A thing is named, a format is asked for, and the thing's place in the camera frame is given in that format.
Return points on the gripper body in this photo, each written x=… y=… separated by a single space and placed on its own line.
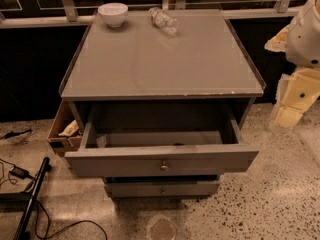
x=305 y=42

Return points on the grey top drawer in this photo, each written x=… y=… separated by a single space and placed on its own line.
x=132 y=139

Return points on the grey drawer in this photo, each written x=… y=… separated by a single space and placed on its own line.
x=171 y=186
x=132 y=139

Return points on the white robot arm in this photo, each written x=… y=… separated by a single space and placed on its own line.
x=300 y=41

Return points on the grey drawer cabinet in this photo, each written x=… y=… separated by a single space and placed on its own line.
x=204 y=62

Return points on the grey lower drawer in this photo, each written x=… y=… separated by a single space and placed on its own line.
x=171 y=186

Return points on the round metal drawer knob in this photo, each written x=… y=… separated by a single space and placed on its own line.
x=164 y=166

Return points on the clear plastic water bottle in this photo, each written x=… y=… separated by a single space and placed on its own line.
x=163 y=20

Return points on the white ceramic bowl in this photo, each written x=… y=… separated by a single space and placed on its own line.
x=113 y=14

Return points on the crumpled paper wrapper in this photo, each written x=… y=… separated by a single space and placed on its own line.
x=70 y=129

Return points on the brown cardboard box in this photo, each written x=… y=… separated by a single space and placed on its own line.
x=62 y=144

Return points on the metal window railing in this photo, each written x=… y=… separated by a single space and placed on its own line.
x=160 y=7

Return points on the black power adapter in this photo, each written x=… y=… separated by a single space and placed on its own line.
x=19 y=172

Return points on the small black floor object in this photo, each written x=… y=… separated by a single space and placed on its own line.
x=14 y=134

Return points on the black pole stand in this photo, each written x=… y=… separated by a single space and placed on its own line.
x=27 y=200

